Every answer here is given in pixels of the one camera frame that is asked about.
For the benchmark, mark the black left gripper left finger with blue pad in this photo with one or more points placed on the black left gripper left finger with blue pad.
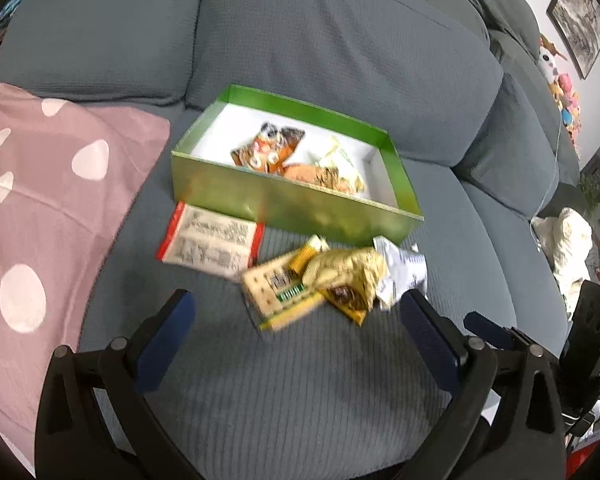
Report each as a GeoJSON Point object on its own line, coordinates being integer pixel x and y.
{"type": "Point", "coordinates": [94, 421]}

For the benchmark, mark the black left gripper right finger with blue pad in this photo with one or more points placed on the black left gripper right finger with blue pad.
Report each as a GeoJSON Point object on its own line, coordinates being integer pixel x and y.
{"type": "Point", "coordinates": [504, 419]}

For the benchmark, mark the white blue text packet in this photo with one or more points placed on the white blue text packet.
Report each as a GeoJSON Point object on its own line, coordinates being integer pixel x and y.
{"type": "Point", "coordinates": [407, 269]}

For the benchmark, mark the red white snack packet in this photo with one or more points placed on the red white snack packet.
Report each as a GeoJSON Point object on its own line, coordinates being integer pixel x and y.
{"type": "Point", "coordinates": [209, 242]}

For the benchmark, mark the cream green oat packet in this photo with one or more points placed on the cream green oat packet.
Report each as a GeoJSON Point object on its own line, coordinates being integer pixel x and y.
{"type": "Point", "coordinates": [332, 169]}

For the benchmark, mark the cream plush pillow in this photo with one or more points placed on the cream plush pillow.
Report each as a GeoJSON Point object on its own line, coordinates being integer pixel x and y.
{"type": "Point", "coordinates": [566, 241]}

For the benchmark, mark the yellow brown snack bar packet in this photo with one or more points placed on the yellow brown snack bar packet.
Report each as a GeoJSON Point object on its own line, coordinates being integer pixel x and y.
{"type": "Point", "coordinates": [312, 247]}

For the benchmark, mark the scallion cracker packet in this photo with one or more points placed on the scallion cracker packet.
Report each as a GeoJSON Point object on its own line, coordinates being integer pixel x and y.
{"type": "Point", "coordinates": [276, 295]}

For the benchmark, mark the pink polka dot blanket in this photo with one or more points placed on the pink polka dot blanket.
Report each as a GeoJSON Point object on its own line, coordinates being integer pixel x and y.
{"type": "Point", "coordinates": [68, 177]}

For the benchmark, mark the row of plush toys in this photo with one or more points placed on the row of plush toys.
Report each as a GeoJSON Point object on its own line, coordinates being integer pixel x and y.
{"type": "Point", "coordinates": [565, 96]}

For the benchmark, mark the orange panda snack packet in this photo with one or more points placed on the orange panda snack packet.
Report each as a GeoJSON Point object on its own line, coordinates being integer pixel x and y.
{"type": "Point", "coordinates": [269, 149]}

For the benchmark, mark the green cardboard box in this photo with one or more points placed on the green cardboard box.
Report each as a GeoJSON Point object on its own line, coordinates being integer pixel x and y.
{"type": "Point", "coordinates": [205, 175]}

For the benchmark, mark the framed ink painting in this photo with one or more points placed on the framed ink painting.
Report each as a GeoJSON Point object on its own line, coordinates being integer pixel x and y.
{"type": "Point", "coordinates": [578, 22]}

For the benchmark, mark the black camera module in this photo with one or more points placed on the black camera module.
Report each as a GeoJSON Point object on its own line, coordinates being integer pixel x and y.
{"type": "Point", "coordinates": [578, 375]}

